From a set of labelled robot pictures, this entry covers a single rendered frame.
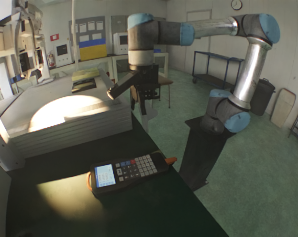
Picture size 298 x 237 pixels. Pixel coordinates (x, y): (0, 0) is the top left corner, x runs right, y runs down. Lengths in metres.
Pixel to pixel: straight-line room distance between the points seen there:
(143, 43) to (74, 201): 0.44
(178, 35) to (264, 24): 0.34
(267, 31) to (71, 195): 0.77
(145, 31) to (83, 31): 4.38
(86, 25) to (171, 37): 4.43
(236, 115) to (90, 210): 0.57
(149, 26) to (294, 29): 3.02
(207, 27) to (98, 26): 4.35
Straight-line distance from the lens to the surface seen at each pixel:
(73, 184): 0.38
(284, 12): 3.33
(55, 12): 5.00
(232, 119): 0.57
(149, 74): 0.42
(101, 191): 0.31
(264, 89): 2.67
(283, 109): 2.80
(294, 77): 3.09
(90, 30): 4.72
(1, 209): 0.48
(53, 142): 0.46
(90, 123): 0.41
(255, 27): 0.59
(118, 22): 4.43
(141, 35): 0.37
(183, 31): 0.40
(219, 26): 0.60
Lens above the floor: 1.04
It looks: 34 degrees down
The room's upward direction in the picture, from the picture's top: straight up
